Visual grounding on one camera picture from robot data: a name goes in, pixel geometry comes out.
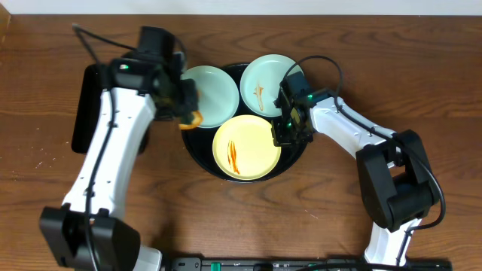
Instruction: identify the yellow green scrub sponge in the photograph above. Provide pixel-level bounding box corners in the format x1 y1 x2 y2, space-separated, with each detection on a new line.
178 111 203 130

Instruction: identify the mint green plate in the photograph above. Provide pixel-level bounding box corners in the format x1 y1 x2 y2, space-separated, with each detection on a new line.
182 65 239 128
239 54 295 117

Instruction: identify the yellow plate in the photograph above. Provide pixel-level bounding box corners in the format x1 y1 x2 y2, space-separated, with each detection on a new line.
212 114 282 181

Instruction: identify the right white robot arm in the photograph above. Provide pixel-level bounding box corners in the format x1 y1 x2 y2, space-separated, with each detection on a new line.
272 87 446 267

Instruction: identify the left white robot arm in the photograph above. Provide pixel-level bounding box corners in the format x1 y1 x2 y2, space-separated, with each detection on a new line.
39 52 197 270

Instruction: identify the black round tray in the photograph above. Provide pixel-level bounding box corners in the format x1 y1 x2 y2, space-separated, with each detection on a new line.
181 62 307 183

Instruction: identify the black rectangular tray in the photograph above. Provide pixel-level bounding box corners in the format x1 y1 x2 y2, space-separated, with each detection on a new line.
71 64 102 154

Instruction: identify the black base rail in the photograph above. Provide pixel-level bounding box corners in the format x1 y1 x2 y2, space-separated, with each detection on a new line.
161 255 453 271

